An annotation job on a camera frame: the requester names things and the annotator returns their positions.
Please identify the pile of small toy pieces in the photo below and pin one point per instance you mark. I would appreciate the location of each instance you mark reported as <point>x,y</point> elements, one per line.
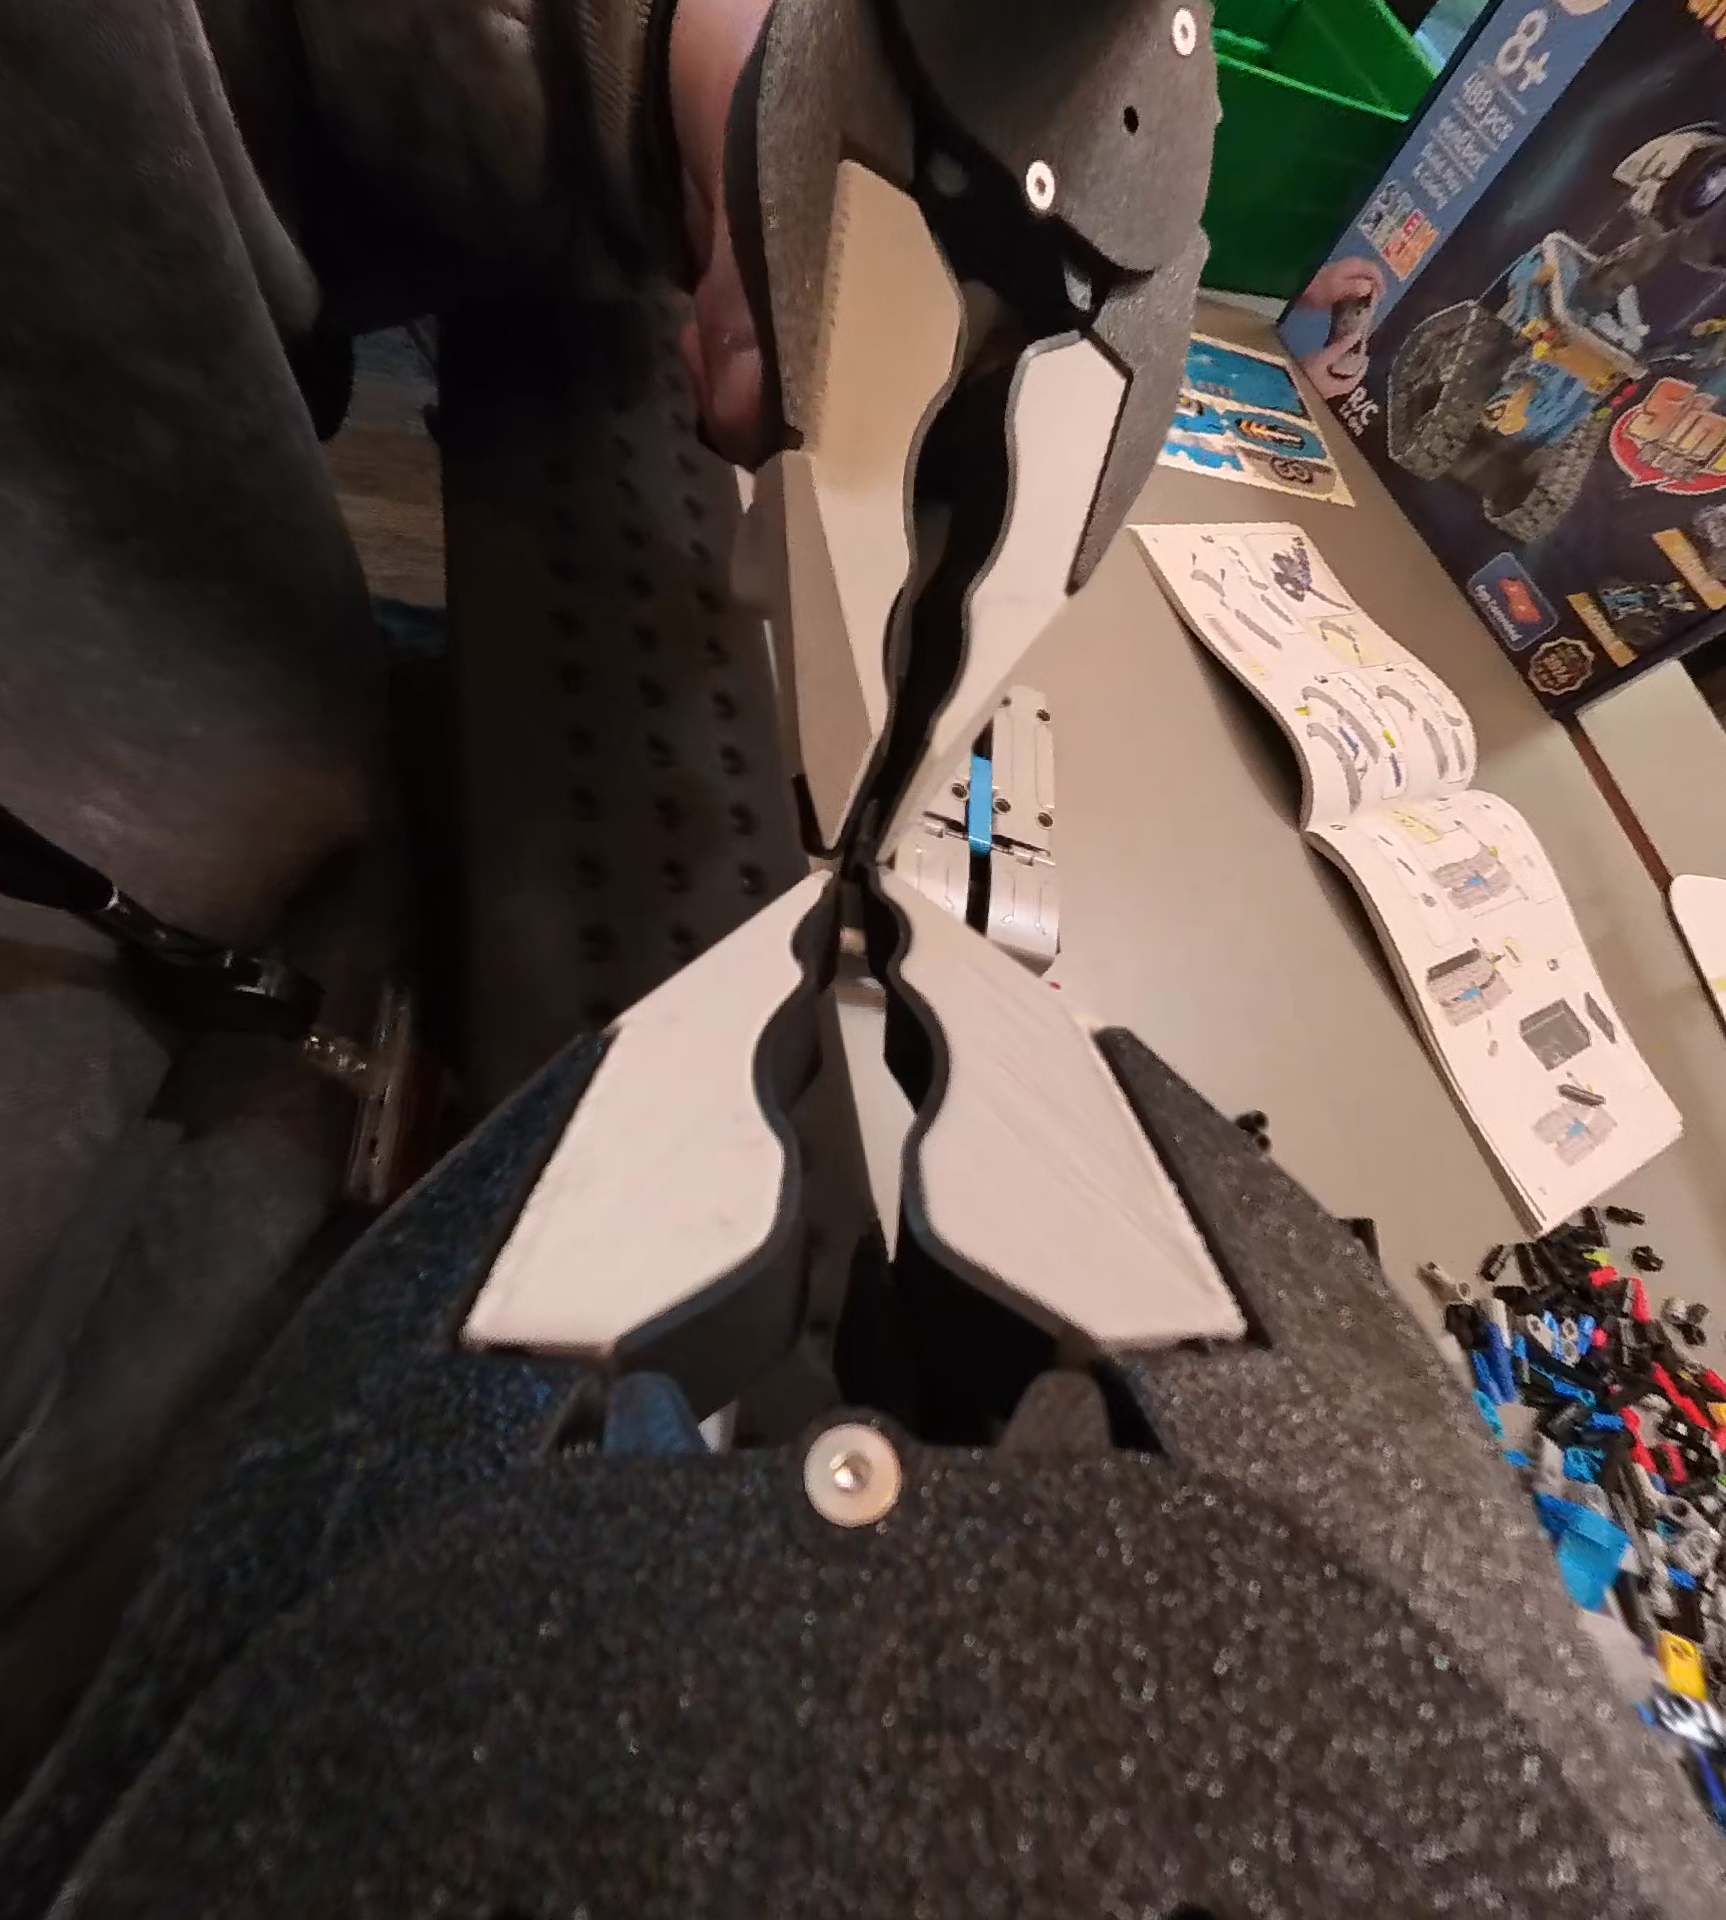
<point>1672,1470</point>

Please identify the toy building kit box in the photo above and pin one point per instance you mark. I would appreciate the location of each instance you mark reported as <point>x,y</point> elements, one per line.
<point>1552,376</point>

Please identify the green plastic bin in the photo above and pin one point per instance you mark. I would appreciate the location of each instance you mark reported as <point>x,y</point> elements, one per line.
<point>1284,149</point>

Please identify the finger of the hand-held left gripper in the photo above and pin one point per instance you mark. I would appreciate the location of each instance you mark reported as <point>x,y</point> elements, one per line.
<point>864,376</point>
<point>1057,480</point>

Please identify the black dimpled pad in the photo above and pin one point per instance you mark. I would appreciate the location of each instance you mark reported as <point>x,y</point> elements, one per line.
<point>609,677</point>

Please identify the sticker sheet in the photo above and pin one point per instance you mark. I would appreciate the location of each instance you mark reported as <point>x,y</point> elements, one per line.
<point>1254,428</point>

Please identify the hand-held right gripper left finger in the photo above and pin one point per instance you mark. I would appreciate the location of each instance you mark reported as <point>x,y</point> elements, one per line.
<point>637,1187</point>

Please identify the grey black toy brick assembly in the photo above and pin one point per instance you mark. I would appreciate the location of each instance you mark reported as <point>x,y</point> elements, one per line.
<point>1020,781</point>

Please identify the person's left hand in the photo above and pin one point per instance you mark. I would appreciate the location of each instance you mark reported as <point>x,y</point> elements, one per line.
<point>724,359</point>

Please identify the instruction booklet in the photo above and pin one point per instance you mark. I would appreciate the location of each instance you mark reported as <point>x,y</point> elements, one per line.
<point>1401,857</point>

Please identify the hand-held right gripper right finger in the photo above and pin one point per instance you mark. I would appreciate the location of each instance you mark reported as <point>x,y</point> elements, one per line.
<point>1073,1187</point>

